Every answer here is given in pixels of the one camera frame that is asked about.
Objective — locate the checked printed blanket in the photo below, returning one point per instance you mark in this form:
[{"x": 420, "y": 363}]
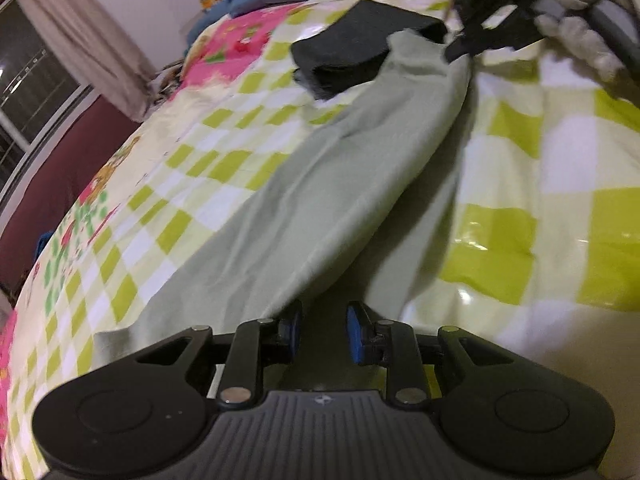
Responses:
[{"x": 540, "y": 170}]

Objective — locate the light green pants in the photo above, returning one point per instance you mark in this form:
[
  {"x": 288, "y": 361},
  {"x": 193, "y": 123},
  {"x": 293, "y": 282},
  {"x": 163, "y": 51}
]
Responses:
[{"x": 320, "y": 195}]

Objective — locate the beige curtain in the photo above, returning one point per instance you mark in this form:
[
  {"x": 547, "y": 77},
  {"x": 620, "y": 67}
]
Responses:
[{"x": 85, "y": 35}]

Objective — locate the black folded cloth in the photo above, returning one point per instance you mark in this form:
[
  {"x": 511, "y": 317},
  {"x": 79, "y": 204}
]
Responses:
[{"x": 360, "y": 40}]

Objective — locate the small blue object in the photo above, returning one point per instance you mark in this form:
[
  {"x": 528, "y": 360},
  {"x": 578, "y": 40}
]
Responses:
[{"x": 42, "y": 244}]

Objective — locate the maroon headboard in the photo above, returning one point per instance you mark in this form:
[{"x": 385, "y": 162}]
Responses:
[{"x": 65, "y": 170}]

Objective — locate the person's right hand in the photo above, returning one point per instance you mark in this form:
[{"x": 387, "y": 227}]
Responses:
[{"x": 582, "y": 35}]

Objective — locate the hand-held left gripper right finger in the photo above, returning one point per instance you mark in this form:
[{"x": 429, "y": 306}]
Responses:
[{"x": 356, "y": 332}]

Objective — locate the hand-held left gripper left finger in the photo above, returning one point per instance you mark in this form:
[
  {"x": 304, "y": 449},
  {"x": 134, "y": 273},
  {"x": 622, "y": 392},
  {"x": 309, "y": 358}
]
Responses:
[{"x": 292, "y": 330}]

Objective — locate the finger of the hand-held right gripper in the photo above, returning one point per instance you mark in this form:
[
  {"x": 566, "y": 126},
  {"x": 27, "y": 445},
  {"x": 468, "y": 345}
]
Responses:
[{"x": 475, "y": 40}]

